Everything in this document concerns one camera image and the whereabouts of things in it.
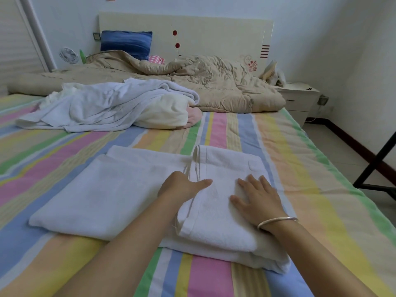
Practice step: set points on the person's left hand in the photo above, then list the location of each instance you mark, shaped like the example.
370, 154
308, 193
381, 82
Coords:
179, 190

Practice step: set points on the person's right hand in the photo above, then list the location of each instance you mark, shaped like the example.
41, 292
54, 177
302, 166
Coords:
263, 204

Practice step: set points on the pink fleece blanket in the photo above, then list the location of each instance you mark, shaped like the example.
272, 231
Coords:
193, 117

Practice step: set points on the white towel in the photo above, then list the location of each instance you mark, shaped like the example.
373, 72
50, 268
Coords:
99, 105
105, 194

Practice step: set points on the cream fleece blanket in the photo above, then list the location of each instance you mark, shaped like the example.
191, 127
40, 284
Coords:
164, 114

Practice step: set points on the person's left forearm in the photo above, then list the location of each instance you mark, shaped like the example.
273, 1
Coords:
124, 256

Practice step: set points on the person's right forearm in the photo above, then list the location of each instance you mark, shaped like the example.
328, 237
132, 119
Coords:
322, 263

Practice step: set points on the striped pastel bed sheet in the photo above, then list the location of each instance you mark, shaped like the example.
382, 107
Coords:
322, 201

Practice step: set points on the dark brown baseboard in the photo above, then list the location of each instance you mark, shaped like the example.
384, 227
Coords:
352, 145

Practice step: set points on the white nightstand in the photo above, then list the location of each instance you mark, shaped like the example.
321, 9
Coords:
300, 100

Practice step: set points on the beige quilt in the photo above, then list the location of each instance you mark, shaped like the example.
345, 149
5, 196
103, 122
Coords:
229, 89

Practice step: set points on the black clothes rack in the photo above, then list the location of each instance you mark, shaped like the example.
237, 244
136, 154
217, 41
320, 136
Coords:
377, 164

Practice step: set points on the cream plush toy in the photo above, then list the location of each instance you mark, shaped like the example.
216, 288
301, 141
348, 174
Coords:
272, 74

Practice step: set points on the pink patterned pillow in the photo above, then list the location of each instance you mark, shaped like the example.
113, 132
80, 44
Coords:
156, 59

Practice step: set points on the blue pillow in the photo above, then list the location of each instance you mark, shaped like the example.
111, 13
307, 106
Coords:
127, 44

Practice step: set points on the white headboard with red dots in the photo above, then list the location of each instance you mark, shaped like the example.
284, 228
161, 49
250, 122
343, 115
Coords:
216, 37

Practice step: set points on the green bottle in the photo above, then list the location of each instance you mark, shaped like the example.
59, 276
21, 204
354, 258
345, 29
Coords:
83, 57

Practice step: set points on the small white desk fan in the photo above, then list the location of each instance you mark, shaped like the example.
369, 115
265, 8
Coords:
69, 55

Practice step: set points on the black wall plug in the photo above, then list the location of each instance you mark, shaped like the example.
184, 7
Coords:
323, 100

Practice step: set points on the wall switch plate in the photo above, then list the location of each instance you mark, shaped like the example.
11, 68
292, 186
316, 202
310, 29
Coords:
96, 36

